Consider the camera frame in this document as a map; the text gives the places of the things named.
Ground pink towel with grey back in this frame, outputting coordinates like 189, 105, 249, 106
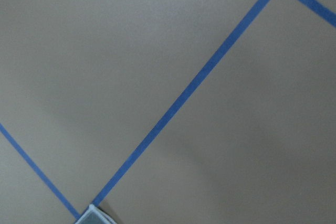
75, 204, 117, 224

